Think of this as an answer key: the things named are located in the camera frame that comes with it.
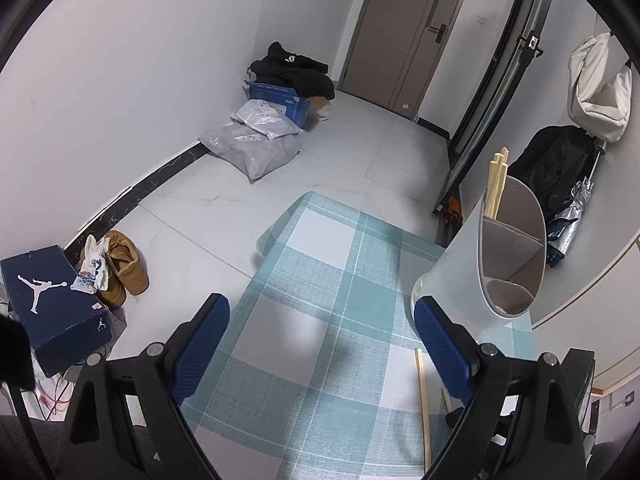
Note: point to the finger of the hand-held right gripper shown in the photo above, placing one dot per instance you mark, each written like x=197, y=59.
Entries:
x=454, y=419

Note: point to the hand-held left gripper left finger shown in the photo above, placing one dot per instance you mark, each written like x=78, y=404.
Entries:
x=200, y=350

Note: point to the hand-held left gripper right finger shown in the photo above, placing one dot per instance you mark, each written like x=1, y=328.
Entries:
x=442, y=355

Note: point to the white plastic utensil holder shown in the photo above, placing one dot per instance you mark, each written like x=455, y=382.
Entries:
x=460, y=260

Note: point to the bundle of wooden chopsticks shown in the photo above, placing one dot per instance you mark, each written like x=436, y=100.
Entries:
x=496, y=190

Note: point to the brown suede shoe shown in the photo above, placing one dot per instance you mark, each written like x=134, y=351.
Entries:
x=115, y=294
x=130, y=270

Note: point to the teal plaid tablecloth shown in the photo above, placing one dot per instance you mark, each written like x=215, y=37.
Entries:
x=310, y=310

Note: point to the white printed socks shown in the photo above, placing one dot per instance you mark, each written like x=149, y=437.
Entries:
x=95, y=265

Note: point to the orange black tool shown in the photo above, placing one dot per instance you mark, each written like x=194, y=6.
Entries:
x=452, y=206

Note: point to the navy shoebox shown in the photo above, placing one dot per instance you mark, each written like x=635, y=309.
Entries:
x=50, y=310

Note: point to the silver folded umbrella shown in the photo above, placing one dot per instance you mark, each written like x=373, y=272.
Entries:
x=570, y=220

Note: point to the grey mailer bag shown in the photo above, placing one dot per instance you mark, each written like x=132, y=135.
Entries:
x=255, y=155

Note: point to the black hanging jacket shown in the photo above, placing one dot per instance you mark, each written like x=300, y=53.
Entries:
x=545, y=160

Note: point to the white mailer bag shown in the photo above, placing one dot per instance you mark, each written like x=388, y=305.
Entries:
x=265, y=117

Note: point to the blue cardboard box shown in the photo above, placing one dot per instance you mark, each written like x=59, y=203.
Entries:
x=280, y=97

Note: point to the brown cardboard piece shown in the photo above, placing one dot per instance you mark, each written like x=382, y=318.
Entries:
x=317, y=102

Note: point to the white hanging bag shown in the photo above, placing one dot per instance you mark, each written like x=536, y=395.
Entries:
x=600, y=100

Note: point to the black clothes pile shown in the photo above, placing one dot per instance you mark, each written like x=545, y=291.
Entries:
x=295, y=72

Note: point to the grey-brown door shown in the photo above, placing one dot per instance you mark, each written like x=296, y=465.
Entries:
x=390, y=35

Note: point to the grey wall socket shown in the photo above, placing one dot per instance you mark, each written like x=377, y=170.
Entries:
x=622, y=400

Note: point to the dark sliding door frame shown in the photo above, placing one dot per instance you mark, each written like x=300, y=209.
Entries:
x=480, y=100

